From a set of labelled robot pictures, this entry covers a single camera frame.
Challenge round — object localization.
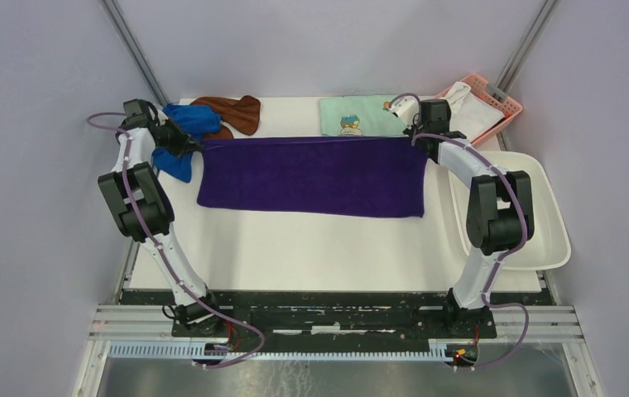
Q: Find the purple towel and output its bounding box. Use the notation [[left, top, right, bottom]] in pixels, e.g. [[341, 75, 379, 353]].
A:
[[196, 136, 427, 218]]

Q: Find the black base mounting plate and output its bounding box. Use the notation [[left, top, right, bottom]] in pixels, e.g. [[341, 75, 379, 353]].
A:
[[119, 289, 557, 355]]

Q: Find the white cloth in basket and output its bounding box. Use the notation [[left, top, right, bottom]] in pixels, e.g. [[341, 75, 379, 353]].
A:
[[440, 81, 504, 141]]

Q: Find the blue towel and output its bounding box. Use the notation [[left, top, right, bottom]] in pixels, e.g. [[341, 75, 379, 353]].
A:
[[152, 104, 221, 183]]

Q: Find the mint green cartoon towel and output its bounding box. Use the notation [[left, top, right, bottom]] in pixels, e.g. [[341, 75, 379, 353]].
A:
[[318, 95, 406, 136]]

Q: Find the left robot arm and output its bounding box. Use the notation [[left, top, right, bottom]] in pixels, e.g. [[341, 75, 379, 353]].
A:
[[98, 99, 224, 337]]

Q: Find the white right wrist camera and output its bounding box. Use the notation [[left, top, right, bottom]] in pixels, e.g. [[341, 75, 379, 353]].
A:
[[389, 98, 419, 122]]

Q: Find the aluminium frame rail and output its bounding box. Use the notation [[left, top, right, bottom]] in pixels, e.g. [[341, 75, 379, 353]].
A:
[[89, 305, 585, 343]]

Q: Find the brown towel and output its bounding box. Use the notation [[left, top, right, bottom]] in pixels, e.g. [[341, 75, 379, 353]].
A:
[[190, 95, 261, 140]]

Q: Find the pink plastic basket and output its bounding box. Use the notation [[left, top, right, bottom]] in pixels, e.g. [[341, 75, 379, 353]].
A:
[[435, 74, 523, 146]]

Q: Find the white plastic tub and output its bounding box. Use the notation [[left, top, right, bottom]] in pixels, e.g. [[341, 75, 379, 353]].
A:
[[439, 151, 571, 271]]

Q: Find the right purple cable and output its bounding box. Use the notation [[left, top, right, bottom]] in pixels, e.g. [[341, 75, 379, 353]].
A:
[[388, 93, 531, 371]]

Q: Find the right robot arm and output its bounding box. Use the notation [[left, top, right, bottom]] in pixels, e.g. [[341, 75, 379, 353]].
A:
[[407, 99, 535, 337]]

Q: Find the white slotted cable duct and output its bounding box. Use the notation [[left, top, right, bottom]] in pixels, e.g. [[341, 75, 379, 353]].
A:
[[108, 341, 453, 363]]

